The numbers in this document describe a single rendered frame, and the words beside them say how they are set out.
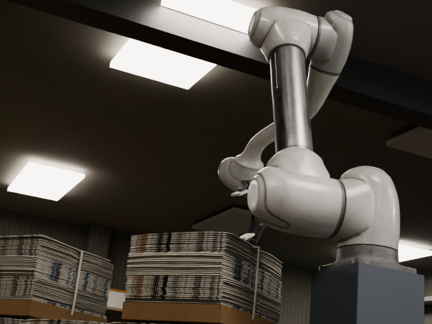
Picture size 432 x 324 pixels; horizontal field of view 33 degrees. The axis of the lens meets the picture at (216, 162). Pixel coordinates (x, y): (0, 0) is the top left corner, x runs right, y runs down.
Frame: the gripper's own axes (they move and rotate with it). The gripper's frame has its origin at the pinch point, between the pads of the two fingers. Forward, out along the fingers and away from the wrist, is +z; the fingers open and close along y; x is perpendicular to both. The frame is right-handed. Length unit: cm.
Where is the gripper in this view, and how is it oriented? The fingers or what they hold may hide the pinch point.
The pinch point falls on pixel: (239, 216)
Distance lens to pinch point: 217.1
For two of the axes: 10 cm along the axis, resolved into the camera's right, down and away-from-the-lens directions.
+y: 1.3, 9.9, 0.9
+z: -4.6, 1.4, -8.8
